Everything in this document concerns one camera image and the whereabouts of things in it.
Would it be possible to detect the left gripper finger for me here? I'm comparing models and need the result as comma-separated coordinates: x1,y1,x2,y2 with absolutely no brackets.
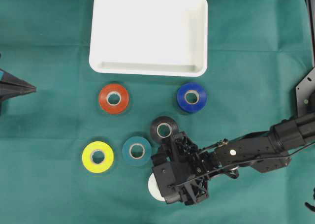
0,69,36,90
0,86,36,103

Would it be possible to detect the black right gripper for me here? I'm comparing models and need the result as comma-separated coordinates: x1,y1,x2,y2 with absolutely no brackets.
157,132,219,205

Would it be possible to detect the white tape roll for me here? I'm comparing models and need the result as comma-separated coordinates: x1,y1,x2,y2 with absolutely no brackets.
148,173,165,202

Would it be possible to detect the black tape roll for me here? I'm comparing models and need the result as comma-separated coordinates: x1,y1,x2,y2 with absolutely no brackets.
150,116,179,144

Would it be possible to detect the blue tape roll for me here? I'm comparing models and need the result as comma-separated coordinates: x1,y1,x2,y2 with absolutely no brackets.
177,82,207,113

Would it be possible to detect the red tape roll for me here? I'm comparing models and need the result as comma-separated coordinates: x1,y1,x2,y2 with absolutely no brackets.
98,83,129,114

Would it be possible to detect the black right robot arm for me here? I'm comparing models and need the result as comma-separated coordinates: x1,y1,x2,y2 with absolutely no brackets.
152,113,315,205

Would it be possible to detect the teal tape roll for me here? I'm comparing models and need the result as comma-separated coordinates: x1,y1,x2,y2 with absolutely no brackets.
122,136,152,167

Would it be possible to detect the yellow tape roll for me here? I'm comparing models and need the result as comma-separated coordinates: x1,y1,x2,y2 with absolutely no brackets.
82,141,114,173

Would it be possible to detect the white plastic tray case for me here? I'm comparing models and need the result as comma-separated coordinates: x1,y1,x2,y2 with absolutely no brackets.
89,0,208,77

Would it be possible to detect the black clip at edge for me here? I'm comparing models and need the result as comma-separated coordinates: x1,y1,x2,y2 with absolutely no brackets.
305,188,315,212

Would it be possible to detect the green table cloth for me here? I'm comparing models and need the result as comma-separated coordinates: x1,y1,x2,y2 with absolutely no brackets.
0,0,315,224

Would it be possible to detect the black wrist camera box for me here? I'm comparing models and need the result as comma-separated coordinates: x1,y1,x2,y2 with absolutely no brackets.
152,156,189,204

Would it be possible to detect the black cable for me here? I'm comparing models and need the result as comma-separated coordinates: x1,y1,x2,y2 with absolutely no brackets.
302,0,315,67

